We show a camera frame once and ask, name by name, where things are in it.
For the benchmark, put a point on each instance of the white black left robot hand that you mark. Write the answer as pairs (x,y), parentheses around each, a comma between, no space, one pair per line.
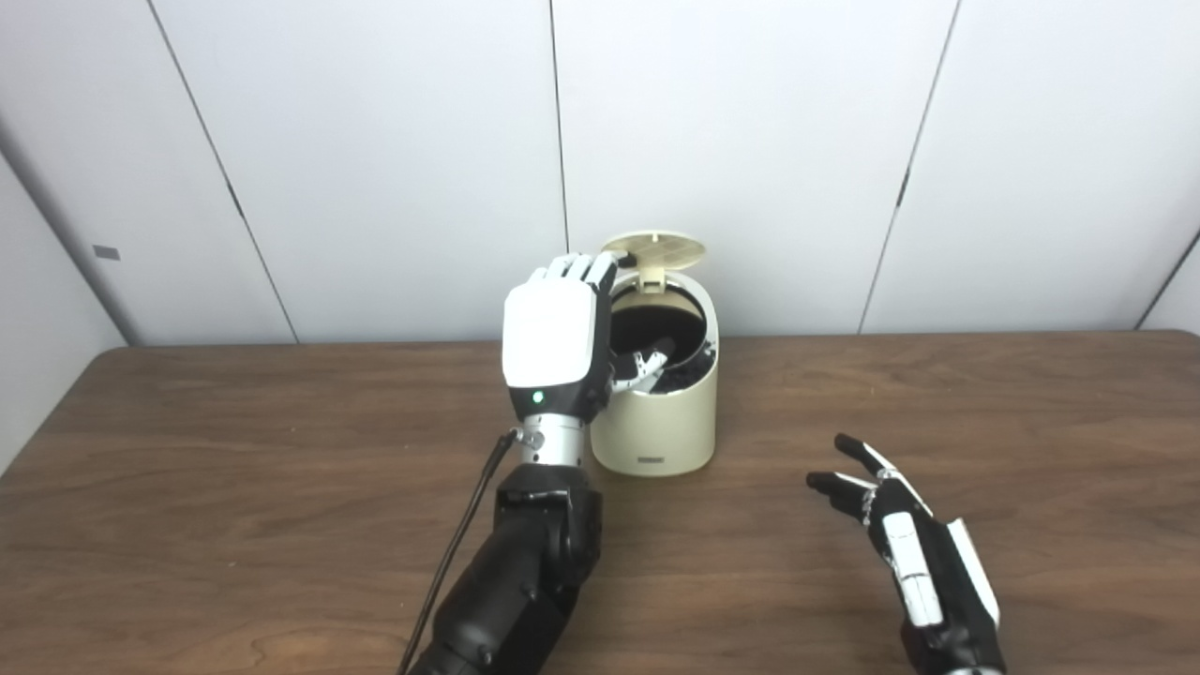
(548,333)

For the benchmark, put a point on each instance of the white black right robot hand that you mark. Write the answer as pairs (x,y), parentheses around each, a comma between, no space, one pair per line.
(937,581)

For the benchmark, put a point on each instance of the cream round bin lid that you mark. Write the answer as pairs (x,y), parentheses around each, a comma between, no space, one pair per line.
(661,248)

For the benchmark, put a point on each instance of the cream-colored round bin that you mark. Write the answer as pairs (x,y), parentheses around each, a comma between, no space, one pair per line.
(666,427)

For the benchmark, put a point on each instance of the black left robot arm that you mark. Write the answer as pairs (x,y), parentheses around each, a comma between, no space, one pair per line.
(525,572)

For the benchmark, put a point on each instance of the small grey wall plate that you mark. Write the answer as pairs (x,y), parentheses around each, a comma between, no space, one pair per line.
(106,252)

